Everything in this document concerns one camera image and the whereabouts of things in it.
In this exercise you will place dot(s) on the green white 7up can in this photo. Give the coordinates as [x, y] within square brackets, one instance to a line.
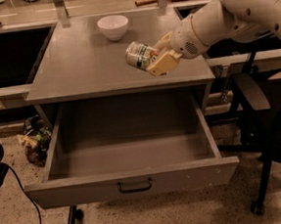
[140, 55]

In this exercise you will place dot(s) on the black office chair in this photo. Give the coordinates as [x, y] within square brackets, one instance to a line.
[259, 122]

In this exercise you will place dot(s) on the black drawer handle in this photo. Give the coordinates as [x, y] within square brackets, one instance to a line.
[135, 187]

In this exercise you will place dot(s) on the crumpled snack bags pile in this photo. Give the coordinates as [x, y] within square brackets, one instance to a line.
[35, 140]

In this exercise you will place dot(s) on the white ceramic bowl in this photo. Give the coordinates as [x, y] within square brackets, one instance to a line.
[113, 27]

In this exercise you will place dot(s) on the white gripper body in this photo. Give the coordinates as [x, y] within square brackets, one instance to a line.
[183, 41]

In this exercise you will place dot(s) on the black stand leg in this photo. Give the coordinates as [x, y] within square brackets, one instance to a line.
[75, 214]

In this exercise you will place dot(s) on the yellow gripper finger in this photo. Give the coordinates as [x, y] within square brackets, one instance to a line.
[164, 43]
[165, 63]

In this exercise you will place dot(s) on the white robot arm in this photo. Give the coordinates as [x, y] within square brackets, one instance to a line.
[217, 20]

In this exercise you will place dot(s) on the open grey top drawer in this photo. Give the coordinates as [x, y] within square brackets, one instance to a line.
[98, 143]

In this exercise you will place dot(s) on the grey cabinet with top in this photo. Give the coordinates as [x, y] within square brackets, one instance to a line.
[80, 62]

